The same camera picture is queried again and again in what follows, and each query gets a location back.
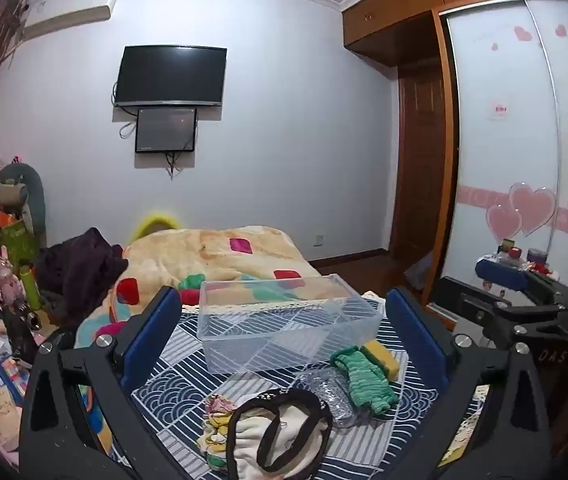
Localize green bag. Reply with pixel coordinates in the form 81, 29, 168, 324
0, 220, 40, 281

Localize green knitted glove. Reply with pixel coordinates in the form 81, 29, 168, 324
330, 347, 400, 416

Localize pink bunny doll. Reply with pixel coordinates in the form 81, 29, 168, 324
0, 246, 20, 306

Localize wooden wardrobe with white doors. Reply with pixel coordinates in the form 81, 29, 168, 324
341, 0, 568, 321

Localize dark purple garment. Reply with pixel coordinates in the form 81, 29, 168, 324
34, 227, 129, 331

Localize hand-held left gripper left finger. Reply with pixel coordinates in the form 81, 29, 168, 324
18, 285, 182, 480

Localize floral patterned cloth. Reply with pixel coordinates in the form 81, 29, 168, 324
203, 392, 245, 471

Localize silver glitter cloth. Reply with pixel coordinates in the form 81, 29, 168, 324
299, 367, 365, 428

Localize black white braided band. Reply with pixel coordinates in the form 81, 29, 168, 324
228, 389, 334, 480

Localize yellow sponge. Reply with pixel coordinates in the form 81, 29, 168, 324
361, 340, 401, 378

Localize green bottle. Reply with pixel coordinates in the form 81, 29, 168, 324
19, 265, 42, 311

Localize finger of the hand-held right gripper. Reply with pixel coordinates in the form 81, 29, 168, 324
426, 275, 568, 354
475, 256, 568, 307

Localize white fabric item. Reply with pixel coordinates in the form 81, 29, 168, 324
229, 400, 330, 480

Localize white air conditioner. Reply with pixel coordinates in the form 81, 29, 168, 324
21, 0, 119, 41

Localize blue white patterned bedsheet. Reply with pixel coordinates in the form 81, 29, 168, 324
74, 290, 480, 480

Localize yellow blanket with coloured patches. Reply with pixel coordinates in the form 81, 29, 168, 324
76, 225, 322, 351

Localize yellow fuzzy item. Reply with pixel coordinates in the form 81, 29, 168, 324
131, 212, 180, 241

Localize wall-mounted television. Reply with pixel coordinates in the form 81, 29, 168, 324
115, 45, 228, 108

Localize small wall monitor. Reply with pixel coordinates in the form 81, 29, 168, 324
135, 106, 198, 154

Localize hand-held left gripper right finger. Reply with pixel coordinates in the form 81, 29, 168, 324
386, 286, 552, 480

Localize clear plastic storage box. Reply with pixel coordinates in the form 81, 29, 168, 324
197, 274, 384, 375

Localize brown wooden door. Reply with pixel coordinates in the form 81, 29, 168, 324
389, 62, 452, 271

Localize pink heart decoration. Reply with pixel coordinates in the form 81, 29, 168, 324
486, 182, 557, 243

